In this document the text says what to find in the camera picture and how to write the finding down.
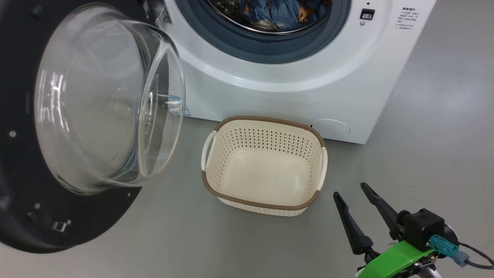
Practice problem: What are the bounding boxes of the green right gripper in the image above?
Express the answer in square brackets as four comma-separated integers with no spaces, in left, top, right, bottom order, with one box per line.
[333,182,436,278]

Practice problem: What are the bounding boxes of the blue cartoon print garment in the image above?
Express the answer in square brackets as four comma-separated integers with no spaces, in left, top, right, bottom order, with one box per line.
[241,0,332,31]

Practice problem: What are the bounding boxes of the black glass washing machine door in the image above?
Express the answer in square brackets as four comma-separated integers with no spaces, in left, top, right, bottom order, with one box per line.
[0,0,186,254]

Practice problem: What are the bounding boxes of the cream perforated laundry basket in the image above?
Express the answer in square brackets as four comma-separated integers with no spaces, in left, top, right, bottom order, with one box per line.
[201,116,328,217]

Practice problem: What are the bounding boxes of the white front-load washing machine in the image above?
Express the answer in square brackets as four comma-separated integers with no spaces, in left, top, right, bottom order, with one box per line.
[139,0,437,145]

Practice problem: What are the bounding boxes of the grey rubber door gasket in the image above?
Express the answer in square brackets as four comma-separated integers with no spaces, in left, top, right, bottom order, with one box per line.
[176,0,352,64]

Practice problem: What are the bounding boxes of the steel washing machine drum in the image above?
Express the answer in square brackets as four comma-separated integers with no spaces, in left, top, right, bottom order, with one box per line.
[206,0,333,35]

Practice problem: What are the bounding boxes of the round white filter cover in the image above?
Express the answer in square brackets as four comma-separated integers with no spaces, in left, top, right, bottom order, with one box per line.
[311,119,351,137]

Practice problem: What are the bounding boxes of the blue energy label sticker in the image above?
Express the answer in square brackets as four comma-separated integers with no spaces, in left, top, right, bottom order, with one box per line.
[167,95,192,117]

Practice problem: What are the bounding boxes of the right teal connector cable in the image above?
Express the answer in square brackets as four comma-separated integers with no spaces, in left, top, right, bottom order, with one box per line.
[430,234,494,270]

